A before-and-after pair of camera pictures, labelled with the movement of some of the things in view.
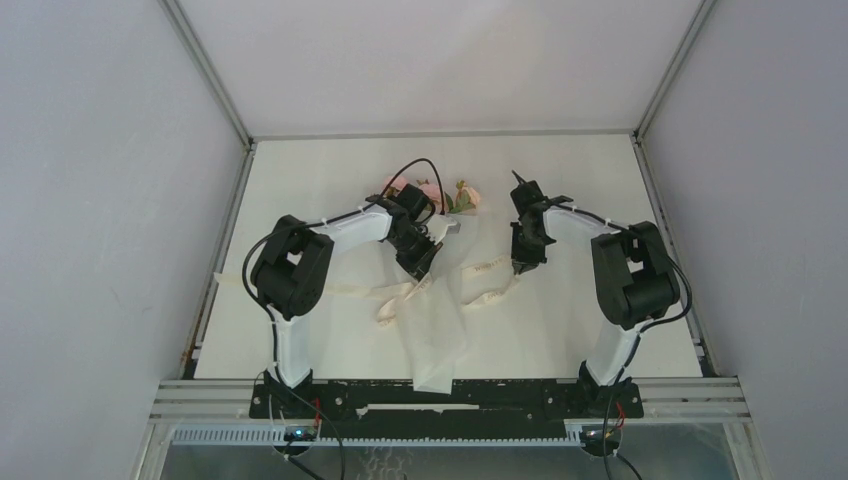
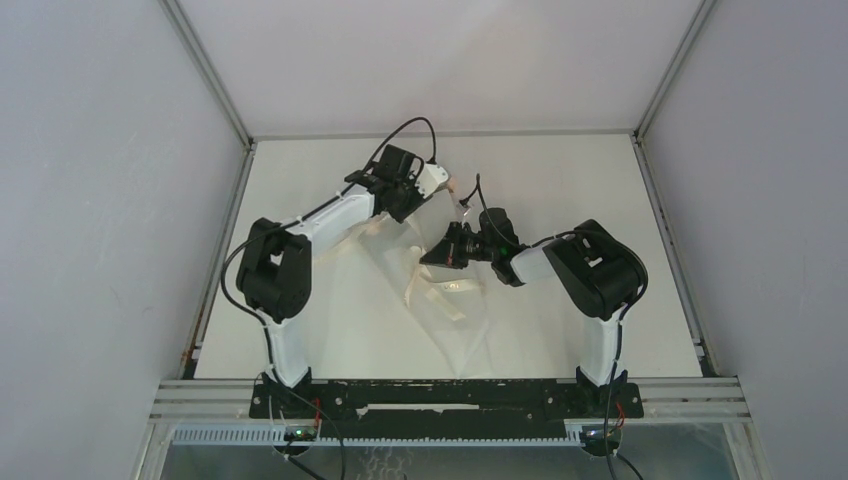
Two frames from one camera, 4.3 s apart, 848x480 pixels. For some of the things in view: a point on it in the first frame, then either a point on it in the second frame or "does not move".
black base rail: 394,410 does not move
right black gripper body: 524,247 to 470,246
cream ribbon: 496,271 to 383,228
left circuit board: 300,433 does not move
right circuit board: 601,436 does not move
